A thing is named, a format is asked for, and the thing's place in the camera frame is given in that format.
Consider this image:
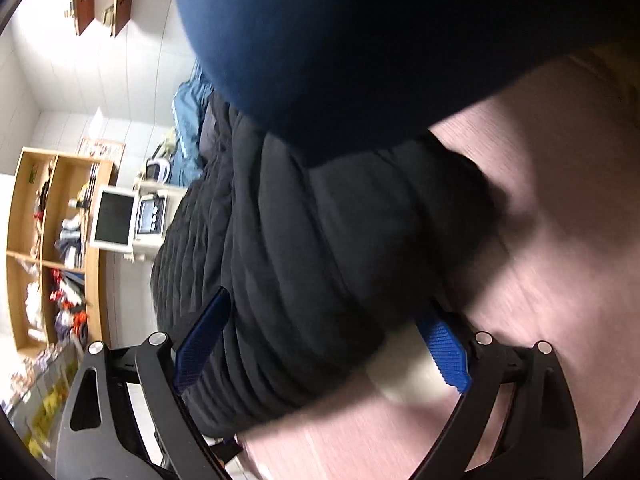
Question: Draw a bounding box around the black quilted jacket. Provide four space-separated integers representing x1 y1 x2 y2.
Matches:
151 93 497 437

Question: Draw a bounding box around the wooden bookcase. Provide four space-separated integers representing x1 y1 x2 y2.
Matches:
6 148 117 356

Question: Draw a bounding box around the white monitor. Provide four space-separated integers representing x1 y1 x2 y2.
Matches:
89 185 138 254

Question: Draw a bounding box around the digital clock device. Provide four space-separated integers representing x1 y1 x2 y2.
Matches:
136 194 166 235

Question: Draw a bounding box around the pink polka dot bedsheet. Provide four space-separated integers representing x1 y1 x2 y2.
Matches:
242 44 639 479

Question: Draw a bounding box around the blue blanket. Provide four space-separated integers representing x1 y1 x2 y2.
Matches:
169 62 214 188

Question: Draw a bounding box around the navy blue folded garment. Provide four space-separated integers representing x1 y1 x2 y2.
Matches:
177 0 639 165

